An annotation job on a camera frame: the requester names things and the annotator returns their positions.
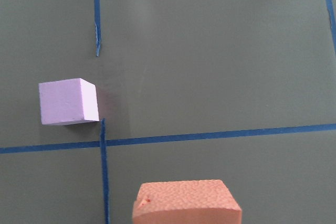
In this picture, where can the orange foam block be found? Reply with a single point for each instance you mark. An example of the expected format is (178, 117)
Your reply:
(190, 201)

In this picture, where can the pink foam block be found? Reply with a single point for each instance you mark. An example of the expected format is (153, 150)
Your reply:
(67, 102)

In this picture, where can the brown paper table cover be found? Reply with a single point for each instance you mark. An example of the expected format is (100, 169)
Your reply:
(237, 90)

